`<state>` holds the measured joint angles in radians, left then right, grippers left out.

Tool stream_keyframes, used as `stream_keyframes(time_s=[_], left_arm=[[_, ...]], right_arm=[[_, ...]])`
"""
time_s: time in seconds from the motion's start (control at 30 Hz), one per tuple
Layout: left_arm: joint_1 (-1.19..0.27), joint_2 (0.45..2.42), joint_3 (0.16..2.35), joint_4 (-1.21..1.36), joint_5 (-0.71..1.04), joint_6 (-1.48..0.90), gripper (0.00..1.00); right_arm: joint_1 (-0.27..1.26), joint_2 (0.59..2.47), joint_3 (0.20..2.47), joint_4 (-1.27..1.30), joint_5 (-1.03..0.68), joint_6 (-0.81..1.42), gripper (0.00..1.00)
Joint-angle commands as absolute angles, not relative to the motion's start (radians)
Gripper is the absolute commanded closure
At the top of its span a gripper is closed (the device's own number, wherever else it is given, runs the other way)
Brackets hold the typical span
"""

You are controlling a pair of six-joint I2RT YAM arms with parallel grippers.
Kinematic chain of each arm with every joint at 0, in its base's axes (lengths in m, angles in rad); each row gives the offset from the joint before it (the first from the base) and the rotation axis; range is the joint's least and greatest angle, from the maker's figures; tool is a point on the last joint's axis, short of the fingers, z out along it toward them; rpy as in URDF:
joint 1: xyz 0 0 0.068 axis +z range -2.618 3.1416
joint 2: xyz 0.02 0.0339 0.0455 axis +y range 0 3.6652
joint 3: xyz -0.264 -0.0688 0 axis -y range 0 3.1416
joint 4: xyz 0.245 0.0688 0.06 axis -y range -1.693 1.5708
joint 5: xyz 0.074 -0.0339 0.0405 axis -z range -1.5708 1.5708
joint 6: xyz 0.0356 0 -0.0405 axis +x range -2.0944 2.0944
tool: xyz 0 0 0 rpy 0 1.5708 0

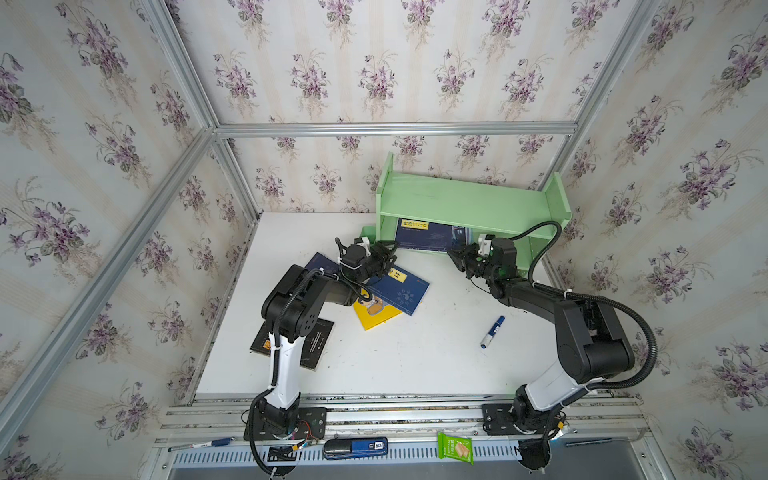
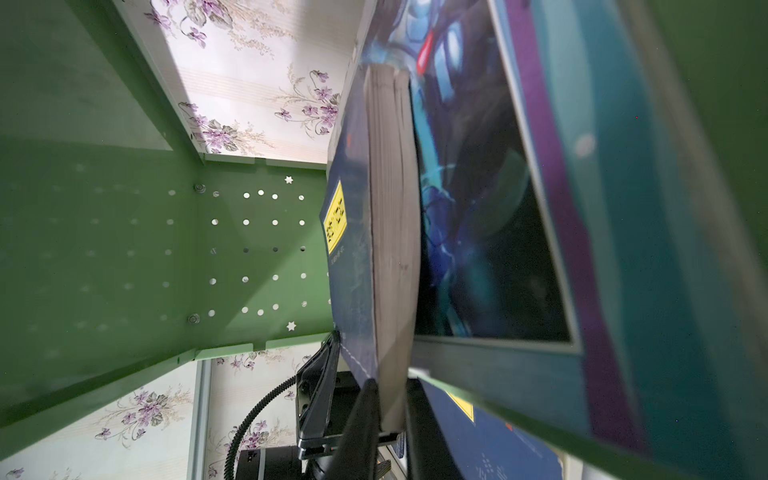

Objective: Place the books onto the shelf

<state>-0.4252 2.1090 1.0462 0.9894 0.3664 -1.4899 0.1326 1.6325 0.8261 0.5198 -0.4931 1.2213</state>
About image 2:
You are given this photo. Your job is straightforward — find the green wooden bookshelf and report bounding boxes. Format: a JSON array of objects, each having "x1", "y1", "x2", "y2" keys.
[{"x1": 1, "y1": 1, "x2": 767, "y2": 457}]

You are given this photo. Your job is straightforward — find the dark blue thick book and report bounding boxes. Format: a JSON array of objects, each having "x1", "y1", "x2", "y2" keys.
[{"x1": 319, "y1": 64, "x2": 421, "y2": 433}]

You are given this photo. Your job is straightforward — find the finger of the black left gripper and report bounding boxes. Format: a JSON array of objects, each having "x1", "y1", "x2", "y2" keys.
[{"x1": 296, "y1": 330, "x2": 340, "y2": 444}]

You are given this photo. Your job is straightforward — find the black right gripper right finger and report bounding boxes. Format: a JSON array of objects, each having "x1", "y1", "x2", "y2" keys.
[{"x1": 406, "y1": 379, "x2": 462, "y2": 480}]

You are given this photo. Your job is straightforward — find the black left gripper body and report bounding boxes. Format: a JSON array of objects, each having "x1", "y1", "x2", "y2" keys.
[{"x1": 236, "y1": 371, "x2": 402, "y2": 479}]

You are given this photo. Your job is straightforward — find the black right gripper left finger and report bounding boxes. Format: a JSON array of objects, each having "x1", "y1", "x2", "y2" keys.
[{"x1": 324, "y1": 379, "x2": 380, "y2": 480}]

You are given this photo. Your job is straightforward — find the sci-fi cover magazine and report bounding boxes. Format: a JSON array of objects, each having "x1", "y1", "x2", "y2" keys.
[{"x1": 329, "y1": 1, "x2": 767, "y2": 479}]

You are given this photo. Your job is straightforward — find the blue book yellow label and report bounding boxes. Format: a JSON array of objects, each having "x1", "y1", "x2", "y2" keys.
[{"x1": 422, "y1": 381, "x2": 563, "y2": 479}]

